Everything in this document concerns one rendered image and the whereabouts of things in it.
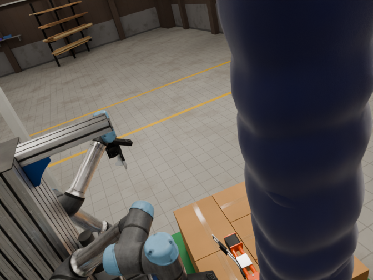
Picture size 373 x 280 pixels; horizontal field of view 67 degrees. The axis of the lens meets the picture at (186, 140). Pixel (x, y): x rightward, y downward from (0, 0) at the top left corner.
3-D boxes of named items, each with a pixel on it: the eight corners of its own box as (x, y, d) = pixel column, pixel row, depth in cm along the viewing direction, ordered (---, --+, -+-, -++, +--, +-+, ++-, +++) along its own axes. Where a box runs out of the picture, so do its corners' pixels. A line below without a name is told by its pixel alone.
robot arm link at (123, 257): (120, 245, 82) (156, 243, 79) (107, 283, 72) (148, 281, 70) (111, 227, 78) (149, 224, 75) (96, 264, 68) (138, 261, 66)
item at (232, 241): (243, 248, 155) (242, 242, 152) (231, 254, 153) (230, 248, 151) (236, 237, 162) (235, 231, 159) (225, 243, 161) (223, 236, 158)
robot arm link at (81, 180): (58, 224, 121) (105, 123, 132) (45, 216, 127) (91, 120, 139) (79, 229, 130) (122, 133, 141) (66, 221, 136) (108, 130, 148)
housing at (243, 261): (253, 268, 144) (253, 263, 142) (242, 274, 143) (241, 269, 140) (247, 258, 150) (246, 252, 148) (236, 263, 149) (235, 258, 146)
